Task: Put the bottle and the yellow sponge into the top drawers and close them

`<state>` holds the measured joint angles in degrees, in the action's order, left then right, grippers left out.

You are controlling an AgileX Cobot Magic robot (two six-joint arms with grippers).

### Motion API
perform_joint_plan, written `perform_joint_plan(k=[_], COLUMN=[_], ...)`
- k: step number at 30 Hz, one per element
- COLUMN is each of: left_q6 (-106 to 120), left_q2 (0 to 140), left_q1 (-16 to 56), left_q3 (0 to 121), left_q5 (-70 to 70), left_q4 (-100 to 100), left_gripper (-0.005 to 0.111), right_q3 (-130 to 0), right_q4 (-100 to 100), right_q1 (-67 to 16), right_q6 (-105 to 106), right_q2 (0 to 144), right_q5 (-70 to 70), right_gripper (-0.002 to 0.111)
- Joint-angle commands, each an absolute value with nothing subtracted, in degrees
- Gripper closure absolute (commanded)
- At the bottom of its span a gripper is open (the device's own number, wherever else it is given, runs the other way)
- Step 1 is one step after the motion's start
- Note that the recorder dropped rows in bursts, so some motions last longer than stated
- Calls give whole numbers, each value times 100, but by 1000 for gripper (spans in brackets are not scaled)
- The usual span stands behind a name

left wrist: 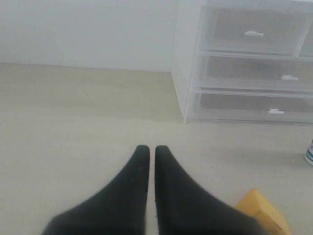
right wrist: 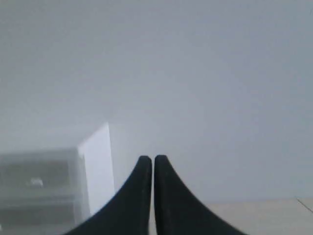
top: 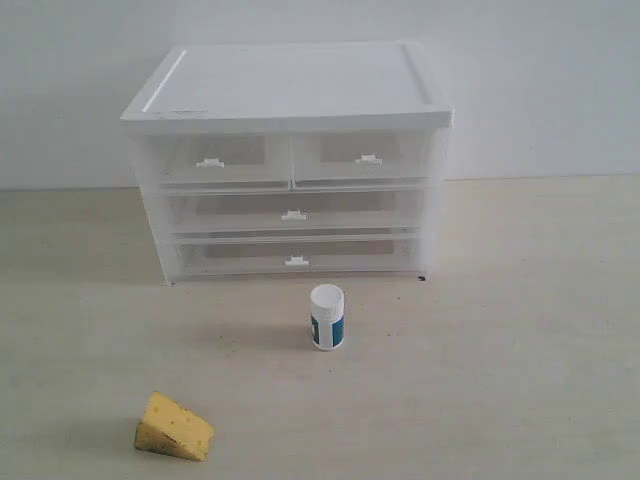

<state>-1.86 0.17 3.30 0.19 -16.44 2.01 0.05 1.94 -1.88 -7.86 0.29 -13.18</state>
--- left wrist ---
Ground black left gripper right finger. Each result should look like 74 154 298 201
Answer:
155 145 266 235

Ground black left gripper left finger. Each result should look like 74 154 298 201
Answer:
43 145 150 235

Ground white pill bottle teal label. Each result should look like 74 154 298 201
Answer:
304 141 313 166

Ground clear bottom drawer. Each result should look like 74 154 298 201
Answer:
190 91 313 123

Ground clear drawer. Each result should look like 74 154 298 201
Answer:
196 54 313 93
200 7 311 55
190 91 313 123

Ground clear middle drawer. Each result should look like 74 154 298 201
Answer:
196 54 313 93

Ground white plastic drawer cabinet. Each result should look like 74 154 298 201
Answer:
171 0 313 122

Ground clear top left drawer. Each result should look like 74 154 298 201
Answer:
200 7 311 55

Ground yellow cheese wedge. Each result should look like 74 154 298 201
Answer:
235 188 292 235

